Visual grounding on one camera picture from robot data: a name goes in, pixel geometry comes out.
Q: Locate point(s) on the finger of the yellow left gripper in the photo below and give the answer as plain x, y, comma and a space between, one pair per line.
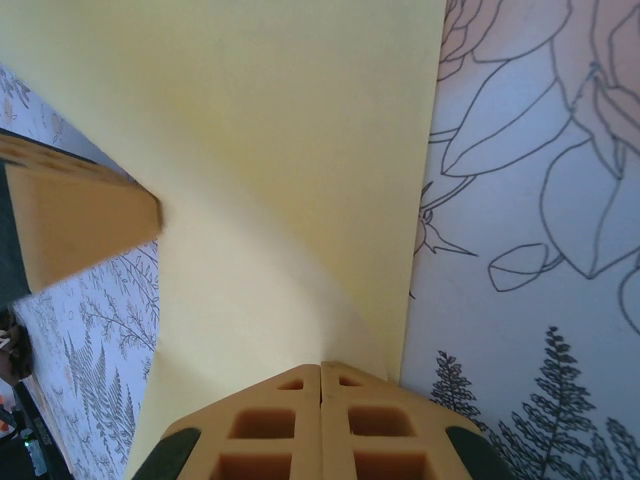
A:
80, 220

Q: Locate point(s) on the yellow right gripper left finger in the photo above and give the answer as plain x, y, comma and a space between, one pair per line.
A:
260, 435

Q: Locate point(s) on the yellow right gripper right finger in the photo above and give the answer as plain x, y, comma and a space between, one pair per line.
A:
385, 435

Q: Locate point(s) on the yellow paper sheet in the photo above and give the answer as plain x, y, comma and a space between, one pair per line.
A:
280, 175

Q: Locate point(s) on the floral patterned table mat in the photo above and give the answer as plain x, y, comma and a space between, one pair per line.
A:
525, 250

